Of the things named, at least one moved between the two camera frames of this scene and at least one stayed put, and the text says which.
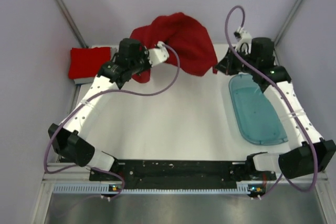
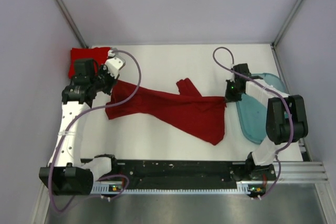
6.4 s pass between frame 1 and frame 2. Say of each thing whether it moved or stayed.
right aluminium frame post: stayed
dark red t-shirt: moved
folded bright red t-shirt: stayed
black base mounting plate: stayed
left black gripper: moved
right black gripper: moved
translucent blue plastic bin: stayed
